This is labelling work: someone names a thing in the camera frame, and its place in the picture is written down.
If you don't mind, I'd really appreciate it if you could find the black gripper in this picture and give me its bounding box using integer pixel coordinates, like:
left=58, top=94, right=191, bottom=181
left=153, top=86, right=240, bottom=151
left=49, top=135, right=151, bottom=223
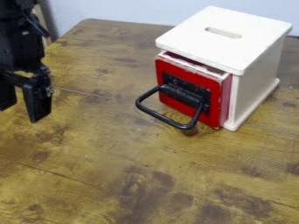
left=0, top=17, right=52, bottom=123

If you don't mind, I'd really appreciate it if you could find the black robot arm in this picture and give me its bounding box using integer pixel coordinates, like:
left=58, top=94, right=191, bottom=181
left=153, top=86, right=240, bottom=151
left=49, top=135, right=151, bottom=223
left=0, top=0, right=52, bottom=123

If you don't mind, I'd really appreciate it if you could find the red drawer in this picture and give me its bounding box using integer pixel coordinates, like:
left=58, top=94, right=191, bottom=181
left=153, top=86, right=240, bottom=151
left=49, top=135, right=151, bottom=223
left=155, top=51, right=232, bottom=129

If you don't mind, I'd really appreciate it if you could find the white wooden box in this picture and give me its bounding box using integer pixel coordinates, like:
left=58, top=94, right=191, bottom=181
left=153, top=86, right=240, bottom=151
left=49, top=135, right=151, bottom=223
left=155, top=6, right=292, bottom=131

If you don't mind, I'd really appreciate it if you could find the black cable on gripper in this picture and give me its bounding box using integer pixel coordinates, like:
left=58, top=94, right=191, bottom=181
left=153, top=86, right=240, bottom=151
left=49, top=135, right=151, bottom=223
left=22, top=10, right=52, bottom=39

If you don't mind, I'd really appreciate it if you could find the black metal drawer handle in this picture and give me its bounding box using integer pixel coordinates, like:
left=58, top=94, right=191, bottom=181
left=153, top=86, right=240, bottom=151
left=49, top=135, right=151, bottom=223
left=135, top=84, right=207, bottom=130

